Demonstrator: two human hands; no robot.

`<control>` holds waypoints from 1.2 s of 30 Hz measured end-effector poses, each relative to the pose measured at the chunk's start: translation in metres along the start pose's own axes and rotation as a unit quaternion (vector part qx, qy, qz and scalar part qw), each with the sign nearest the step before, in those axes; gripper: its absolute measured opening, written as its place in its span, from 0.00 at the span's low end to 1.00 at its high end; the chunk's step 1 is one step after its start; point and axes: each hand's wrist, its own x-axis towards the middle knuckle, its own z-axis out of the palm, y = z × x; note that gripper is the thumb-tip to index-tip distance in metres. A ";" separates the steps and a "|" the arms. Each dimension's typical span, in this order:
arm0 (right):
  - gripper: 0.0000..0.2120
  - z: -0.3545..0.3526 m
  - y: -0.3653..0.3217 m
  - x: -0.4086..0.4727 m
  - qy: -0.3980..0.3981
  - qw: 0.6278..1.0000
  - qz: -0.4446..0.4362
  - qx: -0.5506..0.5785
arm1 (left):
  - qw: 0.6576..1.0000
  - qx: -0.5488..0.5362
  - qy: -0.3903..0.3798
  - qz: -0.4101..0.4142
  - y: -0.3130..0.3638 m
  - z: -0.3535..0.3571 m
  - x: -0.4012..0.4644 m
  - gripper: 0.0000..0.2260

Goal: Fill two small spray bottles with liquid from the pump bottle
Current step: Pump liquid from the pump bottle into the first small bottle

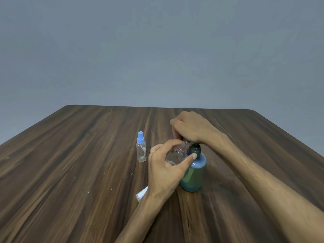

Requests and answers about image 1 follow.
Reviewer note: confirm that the white spray cap with tube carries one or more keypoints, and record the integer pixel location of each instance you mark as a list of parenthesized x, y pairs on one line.
[(141, 195)]

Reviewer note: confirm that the person's right forearm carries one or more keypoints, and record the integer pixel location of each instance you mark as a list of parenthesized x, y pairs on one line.
[(268, 187)]

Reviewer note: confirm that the blue-capped small spray bottle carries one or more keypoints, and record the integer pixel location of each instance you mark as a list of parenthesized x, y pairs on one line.
[(141, 154)]

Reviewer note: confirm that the person's right hand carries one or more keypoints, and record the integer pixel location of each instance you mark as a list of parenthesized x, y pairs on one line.
[(196, 127)]

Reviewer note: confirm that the person's left hand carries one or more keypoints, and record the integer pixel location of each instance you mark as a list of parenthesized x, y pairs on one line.
[(163, 178)]

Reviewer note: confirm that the clear small bottle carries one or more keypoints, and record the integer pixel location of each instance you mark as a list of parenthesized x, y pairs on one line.
[(177, 154)]

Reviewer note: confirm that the blue green pump bottle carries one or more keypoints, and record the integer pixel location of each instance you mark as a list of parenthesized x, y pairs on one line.
[(192, 178)]

